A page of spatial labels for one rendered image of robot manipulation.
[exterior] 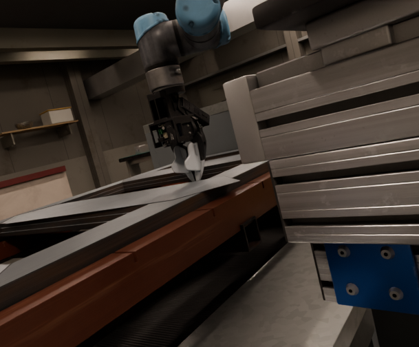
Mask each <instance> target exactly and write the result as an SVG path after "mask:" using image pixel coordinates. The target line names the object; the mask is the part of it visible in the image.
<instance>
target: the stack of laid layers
mask: <svg viewBox="0 0 419 347"><path fill-rule="evenodd" d="M238 154H239V151H235V152H231V153H227V154H221V155H218V156H211V157H208V158H206V159H205V161H207V160H214V159H218V158H224V157H228V156H234V155H238ZM241 164H242V162H241V160H238V161H234V162H227V163H223V164H219V165H212V166H208V167H204V170H203V174H202V178H201V179H203V178H211V177H213V176H216V175H217V174H220V173H222V172H225V171H227V170H229V169H232V168H233V167H236V166H238V165H241ZM267 172H269V169H268V162H265V163H264V164H262V165H260V166H258V167H255V168H253V169H251V170H249V171H247V172H244V173H242V174H240V175H238V176H236V177H234V179H237V180H240V181H239V182H235V183H233V184H229V185H225V186H223V187H218V188H215V189H211V190H208V191H204V192H202V193H200V194H198V195H196V196H193V197H192V198H189V199H188V200H185V201H183V202H181V203H179V204H177V205H175V206H172V207H170V208H168V209H166V210H164V211H161V212H159V213H157V214H155V215H153V216H151V217H149V218H147V219H145V220H143V221H141V222H139V223H136V224H134V225H132V226H130V227H128V228H126V229H123V230H122V231H119V232H117V233H115V234H113V235H111V236H109V237H107V238H105V239H103V240H100V241H98V242H96V243H94V244H92V245H89V246H87V247H85V248H84V249H81V250H79V251H77V252H75V253H73V254H71V255H68V256H67V257H64V258H62V259H60V260H58V261H56V262H53V263H51V264H49V265H47V266H45V267H43V268H41V269H39V270H37V271H35V272H33V273H30V274H28V275H26V276H24V277H22V278H20V279H17V280H15V281H13V282H11V283H9V284H7V285H5V286H2V287H1V288H0V311H2V310H4V309H6V308H8V307H10V306H12V305H13V304H16V303H17V302H20V301H21V300H23V299H25V298H27V297H29V296H31V295H33V294H35V293H37V292H39V291H41V290H43V289H44V288H46V287H48V286H50V285H52V284H54V283H56V282H58V281H60V280H62V279H63V278H65V277H67V276H69V275H71V274H73V273H75V272H77V271H79V270H81V269H83V268H85V267H86V266H89V265H90V264H93V263H94V262H96V261H98V260H100V259H102V258H104V257H106V256H108V255H110V254H111V253H114V252H115V251H117V250H119V249H121V248H123V247H125V246H127V245H128V244H131V243H132V242H135V241H136V240H139V239H140V238H143V237H144V236H146V235H148V234H150V233H152V232H154V231H156V230H158V229H160V228H161V227H163V226H165V225H167V224H169V223H171V222H173V221H175V220H177V219H178V218H181V217H182V216H184V215H186V214H188V213H190V212H192V211H194V210H196V209H198V208H200V207H202V206H204V205H205V204H208V203H209V202H211V201H213V200H215V199H217V198H219V197H221V196H223V195H225V194H227V193H228V192H230V191H232V190H234V189H236V188H238V187H240V186H242V185H244V184H246V183H247V182H250V181H251V180H254V179H255V178H258V177H260V176H261V175H263V174H265V173H267ZM186 181H191V180H190V179H189V178H188V176H187V175H186V174H185V173H169V174H164V175H161V176H154V177H150V178H143V179H139V180H132V181H129V182H122V183H120V184H117V185H114V186H111V187H108V188H106V189H102V190H100V191H96V192H93V193H90V194H87V195H85V196H81V197H79V198H75V199H73V200H69V201H67V202H64V203H61V204H65V203H69V202H77V201H81V200H89V199H94V198H101V197H106V196H113V195H118V194H119V193H123V192H126V191H133V190H137V189H145V188H149V187H157V186H162V185H169V184H174V183H179V182H186ZM57 205H60V204H57ZM57 205H54V206H57ZM146 205H148V204H142V205H137V206H132V207H123V208H119V209H110V210H104V211H95V212H90V213H80V214H75V215H66V216H61V217H55V218H46V219H40V220H31V221H25V222H16V223H11V224H5V223H7V222H9V221H11V220H12V219H14V218H16V217H17V216H19V215H16V216H14V217H12V218H10V219H9V220H6V221H5V222H2V223H1V224H0V238H1V237H8V236H16V235H30V234H38V233H52V232H60V231H75V230H83V229H93V228H94V227H97V226H99V225H102V224H104V223H106V222H108V221H111V220H113V219H116V218H118V217H120V216H122V215H125V214H127V213H130V212H132V211H135V210H136V209H139V208H141V207H143V206H146ZM54 206H50V207H54ZM46 208H49V207H46ZM46 208H43V209H46ZM39 210H41V209H39ZM39 210H36V211H39ZM32 212H34V211H31V212H28V213H32ZM24 214H27V213H23V214H21V215H24Z"/></svg>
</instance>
